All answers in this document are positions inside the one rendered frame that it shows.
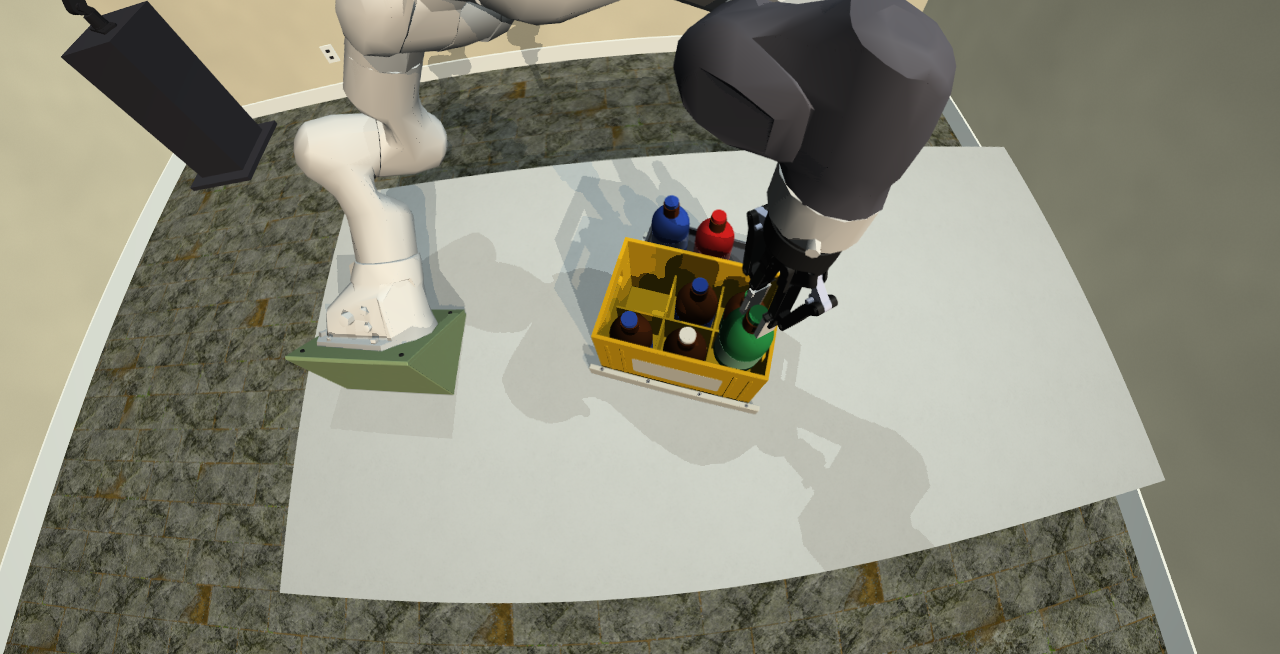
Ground red bottle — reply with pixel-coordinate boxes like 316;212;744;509
692;210;733;260

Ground brown bottle with green cap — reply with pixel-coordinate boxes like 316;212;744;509
719;291;748;330

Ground green bottle with pale green label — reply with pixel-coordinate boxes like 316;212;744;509
713;305;774;371

